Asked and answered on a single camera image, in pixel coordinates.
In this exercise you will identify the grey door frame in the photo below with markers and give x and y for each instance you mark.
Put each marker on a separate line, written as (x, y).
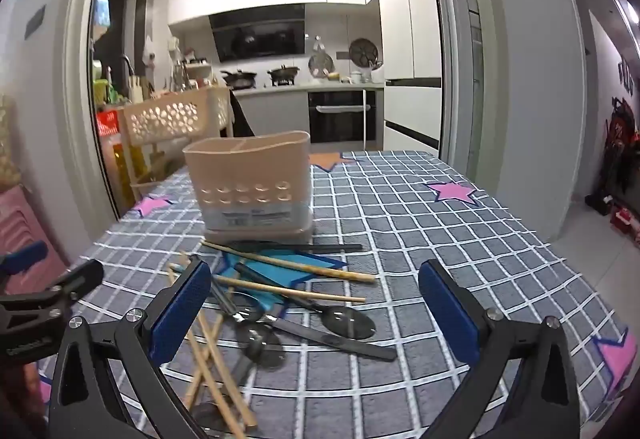
(85, 69)
(460, 69)

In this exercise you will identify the dark round steamer tray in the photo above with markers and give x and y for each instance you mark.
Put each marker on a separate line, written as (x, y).
(365, 53)

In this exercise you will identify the beige plastic utensil holder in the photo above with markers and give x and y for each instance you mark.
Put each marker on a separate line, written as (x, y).
(250, 189)

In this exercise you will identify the black wok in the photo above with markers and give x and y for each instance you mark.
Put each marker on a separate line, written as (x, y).
(239, 79)

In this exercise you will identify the black range hood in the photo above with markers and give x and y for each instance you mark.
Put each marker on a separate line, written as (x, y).
(260, 34)

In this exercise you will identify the grey round steamer rack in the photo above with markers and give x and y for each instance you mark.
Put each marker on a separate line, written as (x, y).
(320, 65)

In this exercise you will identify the white refrigerator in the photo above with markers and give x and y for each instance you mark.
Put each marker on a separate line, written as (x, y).
(405, 44)

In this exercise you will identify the wall picture frames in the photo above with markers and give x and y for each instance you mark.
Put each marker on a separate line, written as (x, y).
(627, 78)

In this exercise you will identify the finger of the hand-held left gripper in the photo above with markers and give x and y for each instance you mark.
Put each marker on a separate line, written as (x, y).
(75, 280)
(22, 255)

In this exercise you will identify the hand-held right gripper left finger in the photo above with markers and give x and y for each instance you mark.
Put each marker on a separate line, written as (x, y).
(175, 319)

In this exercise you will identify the red hanging decorations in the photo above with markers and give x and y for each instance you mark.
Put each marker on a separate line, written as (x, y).
(620, 149)

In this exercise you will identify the pink plastic stool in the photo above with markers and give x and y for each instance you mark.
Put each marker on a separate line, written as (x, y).
(25, 229)

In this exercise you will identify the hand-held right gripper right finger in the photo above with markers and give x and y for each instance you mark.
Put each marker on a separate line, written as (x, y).
(450, 314)

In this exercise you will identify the yellow oil bottle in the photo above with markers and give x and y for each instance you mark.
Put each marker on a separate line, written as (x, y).
(122, 169)

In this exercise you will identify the cream flower-cut basket rack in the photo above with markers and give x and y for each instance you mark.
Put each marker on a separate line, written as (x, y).
(170, 116)

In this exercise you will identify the red box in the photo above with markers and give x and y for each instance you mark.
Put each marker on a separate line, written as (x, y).
(625, 220)

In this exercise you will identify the red plastic crate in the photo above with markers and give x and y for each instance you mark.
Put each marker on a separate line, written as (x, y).
(107, 123)

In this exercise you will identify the dark wall switch panel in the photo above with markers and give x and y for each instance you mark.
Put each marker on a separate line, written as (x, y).
(34, 21)

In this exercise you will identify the black built-in oven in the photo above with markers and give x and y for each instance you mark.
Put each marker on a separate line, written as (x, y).
(337, 116)

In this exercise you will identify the green plastic basket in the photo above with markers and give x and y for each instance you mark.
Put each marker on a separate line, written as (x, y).
(102, 91)

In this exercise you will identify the white knife block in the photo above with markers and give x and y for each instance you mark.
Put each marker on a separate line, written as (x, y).
(135, 89)

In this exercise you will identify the kitchen faucet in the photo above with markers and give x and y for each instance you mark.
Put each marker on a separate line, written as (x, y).
(127, 66)

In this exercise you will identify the grey checked star tablecloth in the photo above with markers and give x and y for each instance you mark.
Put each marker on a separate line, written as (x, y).
(400, 229)

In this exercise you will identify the dark cooking pot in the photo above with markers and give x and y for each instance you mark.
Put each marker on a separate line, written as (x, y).
(284, 75)

